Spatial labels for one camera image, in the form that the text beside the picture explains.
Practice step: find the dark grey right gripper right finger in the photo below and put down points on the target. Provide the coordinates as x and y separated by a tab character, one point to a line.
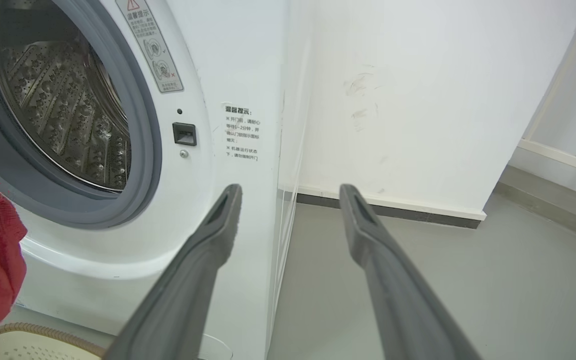
398	300

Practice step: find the white framed glass partition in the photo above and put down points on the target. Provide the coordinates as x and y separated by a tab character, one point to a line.
568	115

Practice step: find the beige laundry basket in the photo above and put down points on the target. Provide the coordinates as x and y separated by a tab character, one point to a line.
23	345

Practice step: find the white front-load washing machine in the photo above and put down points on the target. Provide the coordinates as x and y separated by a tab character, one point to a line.
178	150

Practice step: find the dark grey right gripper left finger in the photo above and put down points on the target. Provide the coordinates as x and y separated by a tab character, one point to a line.
188	290

